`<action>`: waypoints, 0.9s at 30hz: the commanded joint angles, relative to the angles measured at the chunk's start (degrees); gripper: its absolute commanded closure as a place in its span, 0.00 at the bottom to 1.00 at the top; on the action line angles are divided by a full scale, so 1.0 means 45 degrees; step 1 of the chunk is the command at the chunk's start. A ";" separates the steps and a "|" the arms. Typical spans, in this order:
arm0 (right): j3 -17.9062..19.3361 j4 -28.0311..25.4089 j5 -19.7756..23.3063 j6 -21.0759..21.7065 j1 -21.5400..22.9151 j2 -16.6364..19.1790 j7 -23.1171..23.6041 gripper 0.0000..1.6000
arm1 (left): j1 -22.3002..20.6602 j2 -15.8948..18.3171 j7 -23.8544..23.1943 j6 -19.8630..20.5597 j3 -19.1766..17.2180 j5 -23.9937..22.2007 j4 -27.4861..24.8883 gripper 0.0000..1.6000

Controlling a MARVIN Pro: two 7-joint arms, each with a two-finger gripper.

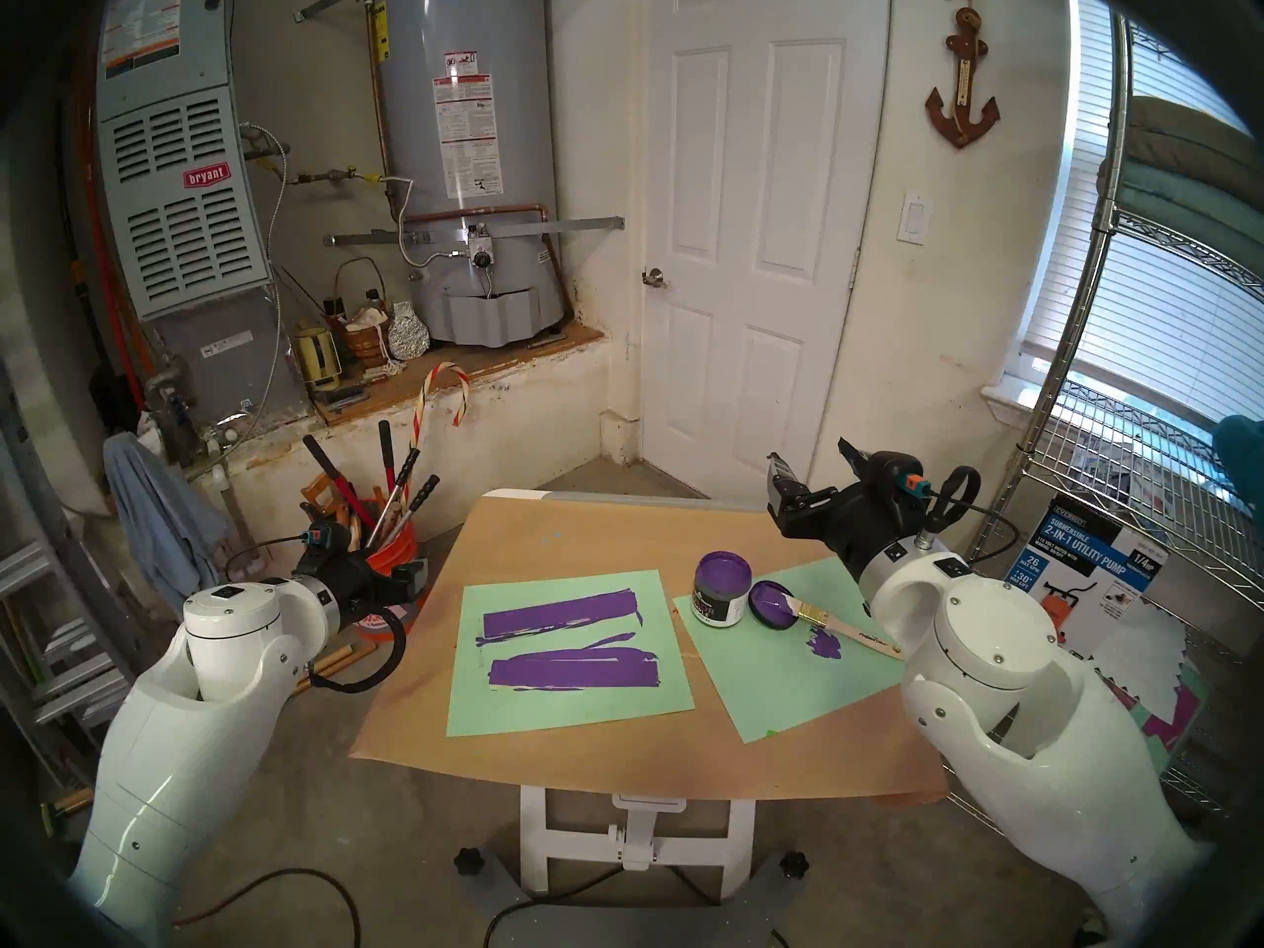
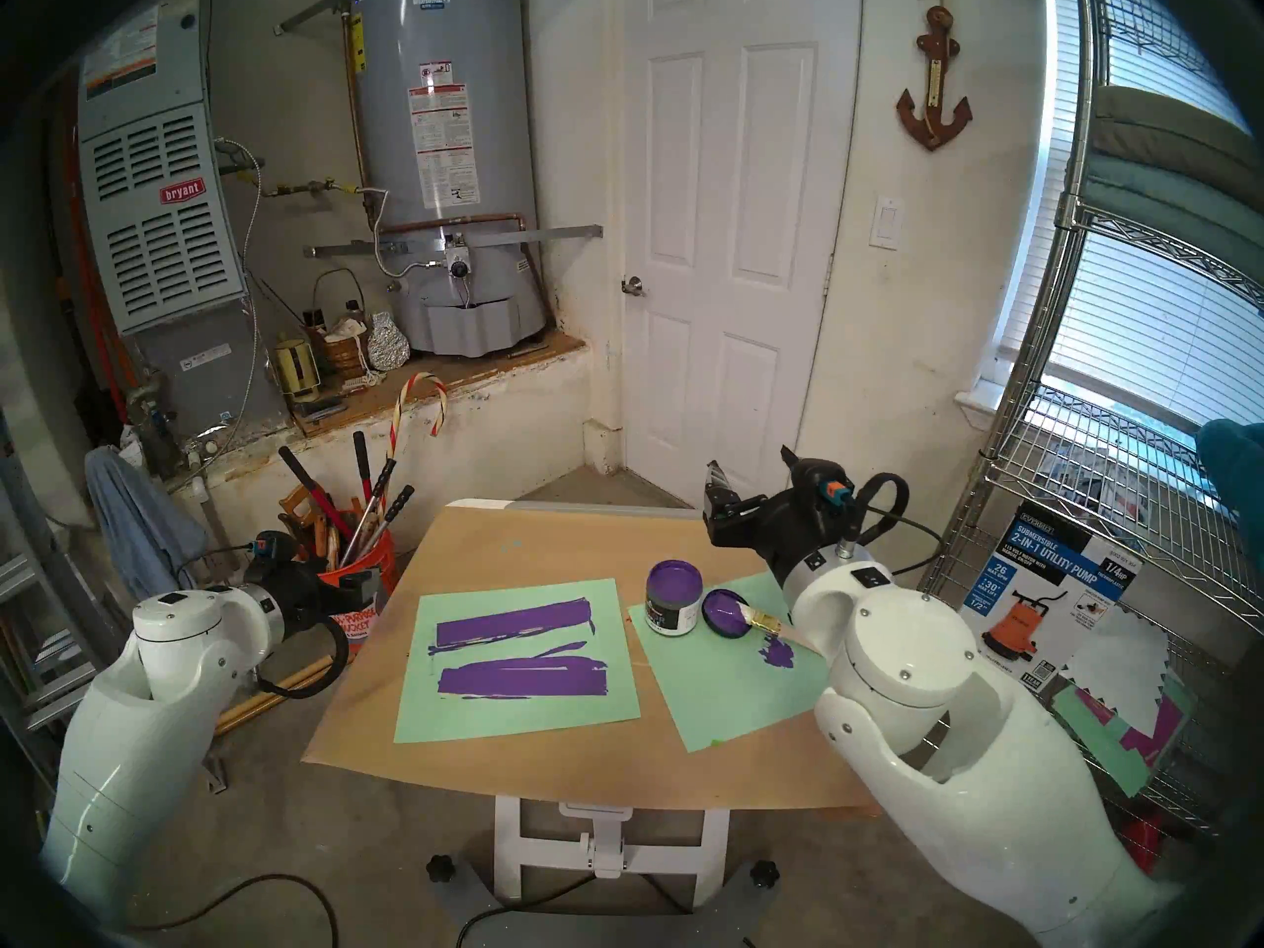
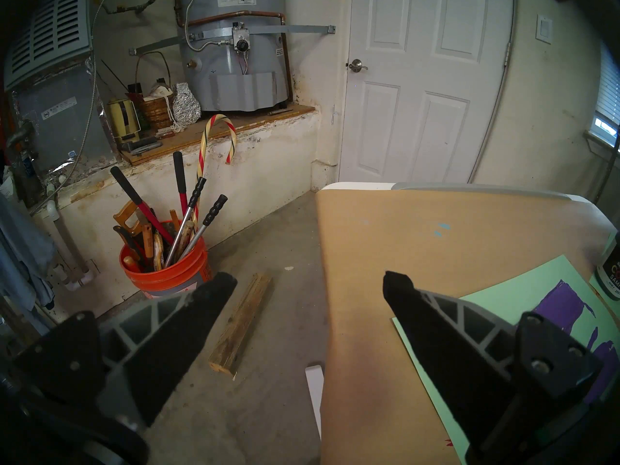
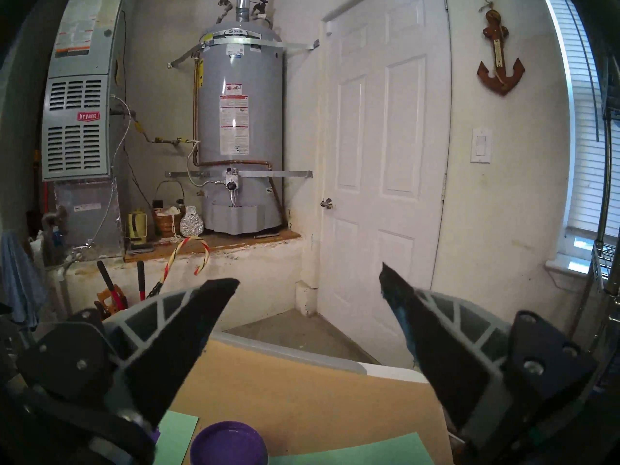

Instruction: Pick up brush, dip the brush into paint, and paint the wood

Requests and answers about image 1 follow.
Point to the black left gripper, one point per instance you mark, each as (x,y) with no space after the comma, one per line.
(360,591)

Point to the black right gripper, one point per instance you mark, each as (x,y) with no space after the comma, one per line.
(869,516)

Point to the wooden paint brush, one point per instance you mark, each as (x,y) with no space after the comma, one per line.
(839,625)

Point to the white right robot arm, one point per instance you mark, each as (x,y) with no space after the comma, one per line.
(1017,719)

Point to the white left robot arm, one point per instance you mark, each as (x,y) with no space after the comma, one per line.
(168,758)

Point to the purple paint jar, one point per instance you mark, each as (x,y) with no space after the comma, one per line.
(721,595)

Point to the orange plastic bucket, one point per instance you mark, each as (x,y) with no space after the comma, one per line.
(400,551)

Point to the silver tool black grip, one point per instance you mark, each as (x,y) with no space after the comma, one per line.
(420,495)
(403,472)

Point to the red tool black grip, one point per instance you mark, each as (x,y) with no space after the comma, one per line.
(385,452)

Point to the purple black jar lid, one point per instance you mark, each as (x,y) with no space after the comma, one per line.
(765,610)

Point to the striped candy cane decoration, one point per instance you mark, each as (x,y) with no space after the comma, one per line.
(419,403)

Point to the light wood slat panel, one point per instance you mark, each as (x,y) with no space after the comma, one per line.
(573,670)

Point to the green paper sheet purple stripe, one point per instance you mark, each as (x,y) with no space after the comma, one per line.
(563,714)

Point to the white panel door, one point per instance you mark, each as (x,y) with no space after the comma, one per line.
(760,265)

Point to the brown wicker basket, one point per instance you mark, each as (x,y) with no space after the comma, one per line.
(365,344)

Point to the yellow boxy device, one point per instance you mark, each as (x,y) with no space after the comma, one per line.
(317,356)

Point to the aluminium foil wrapped lump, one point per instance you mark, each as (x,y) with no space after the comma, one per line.
(408,334)

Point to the blue hanging cloth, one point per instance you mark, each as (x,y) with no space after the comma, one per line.
(163,521)

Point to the utility pump cardboard box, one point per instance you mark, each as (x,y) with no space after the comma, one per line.
(1096,561)

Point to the grey water heater tank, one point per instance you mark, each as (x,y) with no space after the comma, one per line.
(484,265)

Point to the white grey work table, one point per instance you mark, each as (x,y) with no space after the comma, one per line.
(632,837)

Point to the grey metal ladder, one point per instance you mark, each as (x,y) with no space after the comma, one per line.
(49,600)

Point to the white scalloped paper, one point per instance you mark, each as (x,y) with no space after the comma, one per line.
(1150,655)

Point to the white window blinds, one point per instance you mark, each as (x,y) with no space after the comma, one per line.
(1175,334)

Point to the yellow gas line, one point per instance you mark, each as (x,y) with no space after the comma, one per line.
(331,177)

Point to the grey Bryant furnace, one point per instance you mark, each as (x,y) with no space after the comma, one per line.
(188,225)

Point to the teal fabric object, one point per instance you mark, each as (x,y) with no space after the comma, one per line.
(1242,467)

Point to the pink green paper stack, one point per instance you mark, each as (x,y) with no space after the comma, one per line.
(1180,714)

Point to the grey green folded cushion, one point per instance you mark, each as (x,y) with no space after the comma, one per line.
(1185,141)
(1175,210)

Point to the white light switch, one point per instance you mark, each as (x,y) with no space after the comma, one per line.
(912,217)

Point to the rusty anchor wall decoration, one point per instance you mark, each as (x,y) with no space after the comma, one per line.
(961,107)

